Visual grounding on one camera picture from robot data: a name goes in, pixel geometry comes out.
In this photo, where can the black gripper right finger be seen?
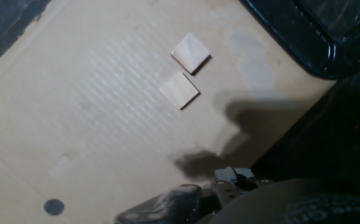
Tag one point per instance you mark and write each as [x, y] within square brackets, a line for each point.
[245, 174]

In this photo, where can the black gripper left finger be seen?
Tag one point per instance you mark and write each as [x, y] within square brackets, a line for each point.
[225, 174]

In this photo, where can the brown cardboard sheet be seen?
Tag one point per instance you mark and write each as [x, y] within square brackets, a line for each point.
[105, 109]

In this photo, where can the black plastic tray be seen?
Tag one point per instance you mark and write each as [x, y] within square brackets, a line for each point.
[307, 31]

